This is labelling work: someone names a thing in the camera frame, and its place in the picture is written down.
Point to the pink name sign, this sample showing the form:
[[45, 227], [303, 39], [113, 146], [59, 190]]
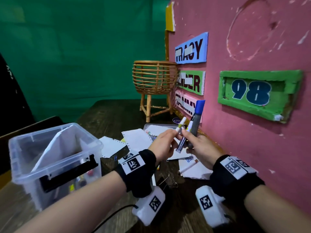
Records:
[[186, 103]]

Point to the white marker with yellow band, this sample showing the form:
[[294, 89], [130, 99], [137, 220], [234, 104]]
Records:
[[181, 123]]

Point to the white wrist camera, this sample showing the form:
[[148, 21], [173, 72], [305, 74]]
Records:
[[149, 206], [210, 206]]

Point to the clear plastic lid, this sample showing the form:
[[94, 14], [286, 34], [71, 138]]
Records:
[[158, 127]]

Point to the person's right thumb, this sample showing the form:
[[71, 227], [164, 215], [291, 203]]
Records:
[[190, 149]]

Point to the person's left hand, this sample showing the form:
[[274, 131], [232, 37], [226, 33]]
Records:
[[161, 145]]

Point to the white perforated paper sheet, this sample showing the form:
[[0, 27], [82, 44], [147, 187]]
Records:
[[137, 140], [110, 146]]

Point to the black board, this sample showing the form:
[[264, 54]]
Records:
[[12, 101]]

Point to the yellow sign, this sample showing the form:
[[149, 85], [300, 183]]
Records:
[[169, 16]]

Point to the black binder clip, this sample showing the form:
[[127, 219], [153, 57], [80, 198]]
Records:
[[167, 180]]

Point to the white pen with red tip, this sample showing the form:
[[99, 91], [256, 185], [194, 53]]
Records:
[[188, 166]]

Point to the blue name sign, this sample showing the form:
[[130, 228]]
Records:
[[192, 48]]

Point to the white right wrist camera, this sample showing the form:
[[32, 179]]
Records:
[[210, 206]]

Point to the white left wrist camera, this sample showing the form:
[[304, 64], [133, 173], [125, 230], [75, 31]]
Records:
[[149, 206]]

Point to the white paper sheet in box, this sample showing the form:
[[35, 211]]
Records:
[[58, 148]]

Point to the green name sign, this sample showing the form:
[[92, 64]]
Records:
[[193, 82]]

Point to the person's right hand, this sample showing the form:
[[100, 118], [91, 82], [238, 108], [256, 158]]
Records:
[[203, 152]]

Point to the person's right forearm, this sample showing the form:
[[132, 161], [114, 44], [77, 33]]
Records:
[[277, 211]]

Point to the white pen with blue barrel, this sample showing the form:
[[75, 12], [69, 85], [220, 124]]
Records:
[[184, 138]]

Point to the green framed number sign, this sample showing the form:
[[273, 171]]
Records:
[[257, 94]]

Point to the person's left thumb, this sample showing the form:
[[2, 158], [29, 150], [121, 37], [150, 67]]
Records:
[[175, 142]]

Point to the round blue sticker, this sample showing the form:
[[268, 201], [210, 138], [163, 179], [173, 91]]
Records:
[[176, 120]]

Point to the clear plastic storage box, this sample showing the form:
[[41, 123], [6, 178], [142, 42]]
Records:
[[48, 164]]

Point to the rattan basket stand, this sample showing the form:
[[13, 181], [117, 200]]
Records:
[[154, 80]]

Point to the grey marker with blue cap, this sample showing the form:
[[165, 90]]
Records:
[[197, 118]]

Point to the person's left forearm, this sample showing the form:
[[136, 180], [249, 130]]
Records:
[[80, 206]]

